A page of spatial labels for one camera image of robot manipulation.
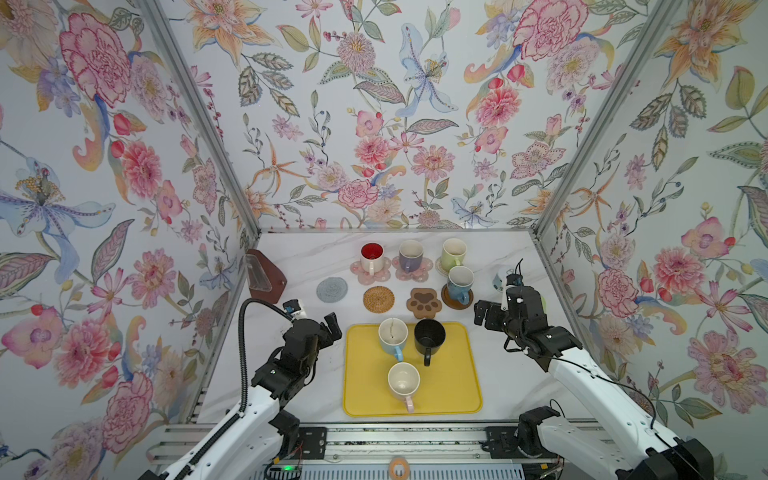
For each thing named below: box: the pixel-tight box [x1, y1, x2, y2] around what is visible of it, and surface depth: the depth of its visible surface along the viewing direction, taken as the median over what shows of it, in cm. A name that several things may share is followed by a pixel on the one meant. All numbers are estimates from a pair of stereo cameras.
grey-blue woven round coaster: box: [316, 277, 348, 303], surface depth 106 cm
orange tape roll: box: [389, 457, 409, 480], surface depth 72 cm
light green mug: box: [441, 238, 468, 273], surface depth 105 cm
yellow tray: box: [343, 323, 483, 417], surface depth 85 cm
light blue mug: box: [378, 317, 409, 362], surface depth 86 cm
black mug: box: [414, 318, 446, 367], surface depth 86 cm
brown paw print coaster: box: [406, 288, 442, 319], surface depth 103 cm
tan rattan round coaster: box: [363, 286, 395, 314], surface depth 103 cm
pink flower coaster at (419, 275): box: [392, 256, 433, 282], surface depth 109 cm
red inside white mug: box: [360, 242, 385, 276], surface depth 106 cm
